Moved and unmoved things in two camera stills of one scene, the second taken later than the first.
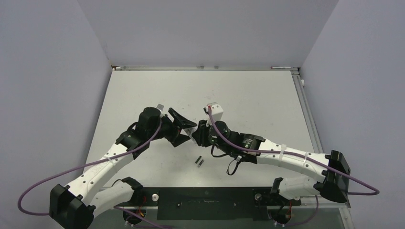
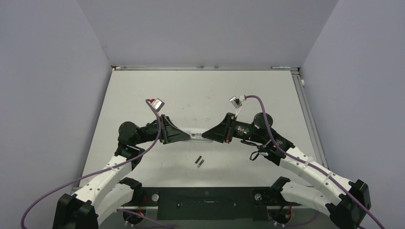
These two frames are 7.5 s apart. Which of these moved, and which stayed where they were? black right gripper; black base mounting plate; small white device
Moved: black right gripper; small white device
Stayed: black base mounting plate
